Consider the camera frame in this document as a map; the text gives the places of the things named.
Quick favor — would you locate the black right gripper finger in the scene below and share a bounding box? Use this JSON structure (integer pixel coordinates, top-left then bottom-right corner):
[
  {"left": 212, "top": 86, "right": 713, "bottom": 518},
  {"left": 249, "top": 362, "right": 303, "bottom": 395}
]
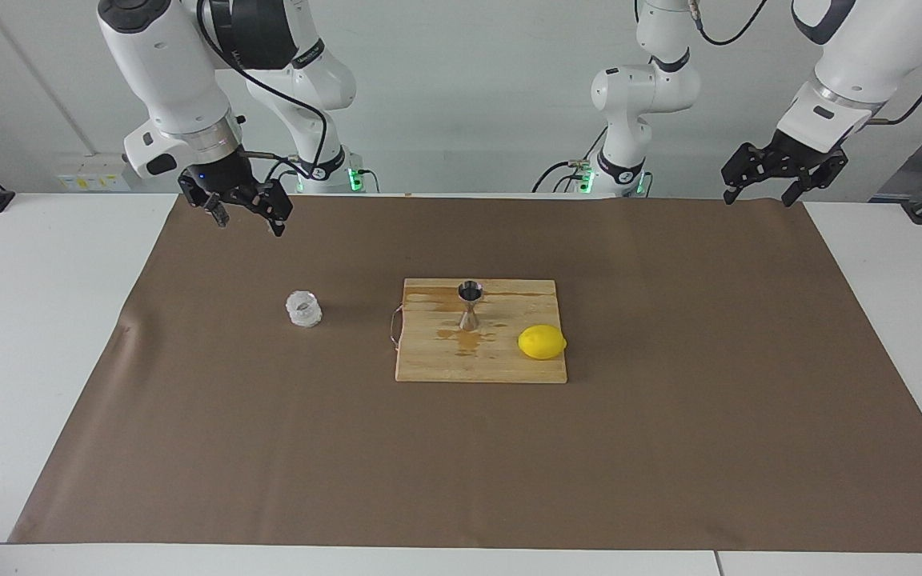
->
[
  {"left": 239, "top": 180, "right": 295, "bottom": 238},
  {"left": 181, "top": 190, "right": 230, "bottom": 229}
]

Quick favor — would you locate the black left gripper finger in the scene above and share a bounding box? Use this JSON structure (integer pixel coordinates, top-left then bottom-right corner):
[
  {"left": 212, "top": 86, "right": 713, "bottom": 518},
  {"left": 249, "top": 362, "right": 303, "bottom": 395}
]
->
[
  {"left": 781, "top": 156, "right": 848, "bottom": 207},
  {"left": 722, "top": 144, "right": 774, "bottom": 205}
]

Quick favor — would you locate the clear textured glass cup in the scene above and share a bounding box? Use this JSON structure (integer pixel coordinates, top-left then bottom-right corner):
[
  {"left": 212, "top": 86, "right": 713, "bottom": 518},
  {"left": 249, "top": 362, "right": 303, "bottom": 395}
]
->
[{"left": 285, "top": 290, "right": 324, "bottom": 328}]

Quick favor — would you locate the steel double jigger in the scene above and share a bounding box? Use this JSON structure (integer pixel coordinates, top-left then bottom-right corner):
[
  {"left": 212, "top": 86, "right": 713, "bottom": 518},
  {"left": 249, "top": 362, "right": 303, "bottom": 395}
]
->
[{"left": 459, "top": 280, "right": 484, "bottom": 332}]

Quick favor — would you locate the brown paper table mat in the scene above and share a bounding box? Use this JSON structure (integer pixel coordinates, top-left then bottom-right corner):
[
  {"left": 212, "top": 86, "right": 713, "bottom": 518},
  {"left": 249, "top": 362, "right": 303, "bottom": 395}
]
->
[{"left": 9, "top": 194, "right": 922, "bottom": 553}]

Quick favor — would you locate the wooden cutting board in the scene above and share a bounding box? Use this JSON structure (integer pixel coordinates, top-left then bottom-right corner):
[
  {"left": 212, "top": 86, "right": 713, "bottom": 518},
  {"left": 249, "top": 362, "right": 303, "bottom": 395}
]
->
[{"left": 389, "top": 278, "right": 568, "bottom": 385}]

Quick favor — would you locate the yellow lemon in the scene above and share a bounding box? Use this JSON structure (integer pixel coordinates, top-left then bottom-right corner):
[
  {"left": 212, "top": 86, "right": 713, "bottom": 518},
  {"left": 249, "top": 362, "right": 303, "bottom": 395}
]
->
[{"left": 517, "top": 324, "right": 568, "bottom": 361}]

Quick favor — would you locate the black right base cable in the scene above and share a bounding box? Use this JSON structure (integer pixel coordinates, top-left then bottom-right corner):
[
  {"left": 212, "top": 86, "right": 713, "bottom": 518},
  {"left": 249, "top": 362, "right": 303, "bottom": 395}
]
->
[{"left": 263, "top": 156, "right": 302, "bottom": 194}]

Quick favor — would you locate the black base cable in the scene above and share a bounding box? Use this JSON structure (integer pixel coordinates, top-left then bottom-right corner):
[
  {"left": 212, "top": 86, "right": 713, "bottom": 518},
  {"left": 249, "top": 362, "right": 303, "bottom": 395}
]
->
[
  {"left": 531, "top": 128, "right": 614, "bottom": 194},
  {"left": 263, "top": 156, "right": 302, "bottom": 194}
]

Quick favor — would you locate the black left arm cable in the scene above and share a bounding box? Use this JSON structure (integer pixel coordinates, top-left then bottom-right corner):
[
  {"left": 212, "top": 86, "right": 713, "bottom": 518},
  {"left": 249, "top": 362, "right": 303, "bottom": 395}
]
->
[{"left": 685, "top": 0, "right": 922, "bottom": 126}]

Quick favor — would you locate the white yellow wall socket box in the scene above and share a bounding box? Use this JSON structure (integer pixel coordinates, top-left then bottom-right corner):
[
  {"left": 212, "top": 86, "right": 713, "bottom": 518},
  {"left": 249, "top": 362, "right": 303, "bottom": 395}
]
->
[{"left": 55, "top": 154, "right": 132, "bottom": 193}]

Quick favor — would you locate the black left base cable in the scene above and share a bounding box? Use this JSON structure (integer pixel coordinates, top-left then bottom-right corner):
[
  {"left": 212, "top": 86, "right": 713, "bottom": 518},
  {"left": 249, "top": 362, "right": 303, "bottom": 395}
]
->
[{"left": 531, "top": 128, "right": 614, "bottom": 194}]

